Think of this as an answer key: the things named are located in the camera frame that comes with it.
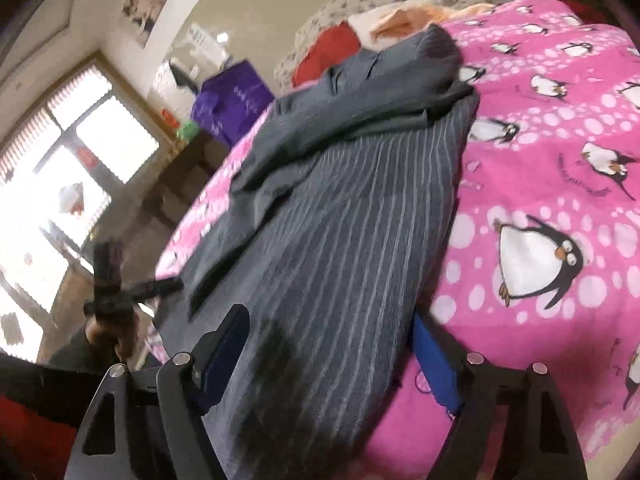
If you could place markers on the person's left hand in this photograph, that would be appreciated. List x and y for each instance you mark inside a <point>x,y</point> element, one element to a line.
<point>107,337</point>

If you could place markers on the red pillow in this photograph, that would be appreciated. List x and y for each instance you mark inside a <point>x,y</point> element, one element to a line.
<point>325,52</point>

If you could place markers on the purple tote bag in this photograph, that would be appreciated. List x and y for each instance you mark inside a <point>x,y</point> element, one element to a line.
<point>235,100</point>

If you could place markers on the wall calendar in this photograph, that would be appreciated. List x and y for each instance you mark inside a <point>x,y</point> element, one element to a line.
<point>205,42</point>

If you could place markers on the white pillow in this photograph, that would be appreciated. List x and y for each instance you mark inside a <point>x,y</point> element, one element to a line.
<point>362,20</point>

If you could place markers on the wall poster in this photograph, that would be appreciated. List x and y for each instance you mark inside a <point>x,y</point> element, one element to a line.
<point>145,7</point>

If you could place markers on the red wall sticker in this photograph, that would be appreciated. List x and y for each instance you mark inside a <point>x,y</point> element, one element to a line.
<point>171,119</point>

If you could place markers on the dark green hanging cloth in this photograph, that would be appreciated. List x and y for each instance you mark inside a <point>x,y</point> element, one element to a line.
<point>182,77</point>

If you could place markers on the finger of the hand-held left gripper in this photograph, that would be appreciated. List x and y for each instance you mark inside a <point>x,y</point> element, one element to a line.
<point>157,289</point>

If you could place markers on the peach fringed scarf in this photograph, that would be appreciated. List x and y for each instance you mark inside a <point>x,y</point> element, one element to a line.
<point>395,22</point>

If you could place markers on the window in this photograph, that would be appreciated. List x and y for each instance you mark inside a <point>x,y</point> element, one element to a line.
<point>55,185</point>

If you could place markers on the grey pinstriped coat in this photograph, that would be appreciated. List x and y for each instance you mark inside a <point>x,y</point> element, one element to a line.
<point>325,235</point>

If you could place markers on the pink penguin printed blanket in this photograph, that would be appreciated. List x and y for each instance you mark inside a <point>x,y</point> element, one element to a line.
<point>550,185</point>

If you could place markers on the person's red clothing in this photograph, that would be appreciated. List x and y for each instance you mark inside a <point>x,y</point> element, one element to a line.
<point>30,440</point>

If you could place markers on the person's left forearm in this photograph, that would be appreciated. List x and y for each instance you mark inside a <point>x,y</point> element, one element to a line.
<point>55,375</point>

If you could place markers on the wooden side desk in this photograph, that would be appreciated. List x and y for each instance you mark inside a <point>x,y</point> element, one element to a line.
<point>185,185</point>

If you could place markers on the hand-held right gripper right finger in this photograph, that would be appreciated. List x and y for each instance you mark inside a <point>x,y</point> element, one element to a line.
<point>435,365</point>

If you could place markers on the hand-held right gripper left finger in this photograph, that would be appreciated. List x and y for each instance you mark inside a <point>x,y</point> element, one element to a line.
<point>225,355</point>

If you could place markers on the green plastic bag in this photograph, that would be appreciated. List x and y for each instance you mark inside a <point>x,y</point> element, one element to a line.
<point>187,130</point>

